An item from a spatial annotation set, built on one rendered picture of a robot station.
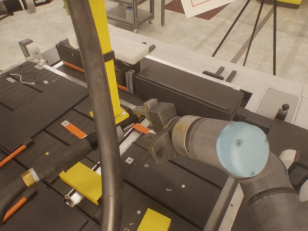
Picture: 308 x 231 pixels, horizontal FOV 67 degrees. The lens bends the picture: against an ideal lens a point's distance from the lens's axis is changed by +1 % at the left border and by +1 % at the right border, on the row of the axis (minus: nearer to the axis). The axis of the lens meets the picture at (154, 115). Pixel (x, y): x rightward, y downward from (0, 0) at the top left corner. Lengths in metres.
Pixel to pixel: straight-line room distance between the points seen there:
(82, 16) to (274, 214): 0.43
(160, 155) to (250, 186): 0.18
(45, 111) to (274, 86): 1.22
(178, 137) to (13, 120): 0.76
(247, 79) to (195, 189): 0.92
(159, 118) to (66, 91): 0.68
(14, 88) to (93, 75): 0.96
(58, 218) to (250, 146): 0.56
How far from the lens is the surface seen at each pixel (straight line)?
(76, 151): 0.68
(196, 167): 0.81
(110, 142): 0.32
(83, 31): 0.34
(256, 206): 0.49
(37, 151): 0.94
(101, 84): 0.32
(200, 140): 0.44
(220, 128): 0.43
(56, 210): 0.78
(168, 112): 0.54
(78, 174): 0.80
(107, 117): 0.32
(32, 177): 0.68
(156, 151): 0.49
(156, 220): 0.69
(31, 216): 0.80
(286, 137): 1.19
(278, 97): 1.46
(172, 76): 1.00
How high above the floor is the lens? 1.68
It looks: 45 degrees down
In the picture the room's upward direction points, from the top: straight up
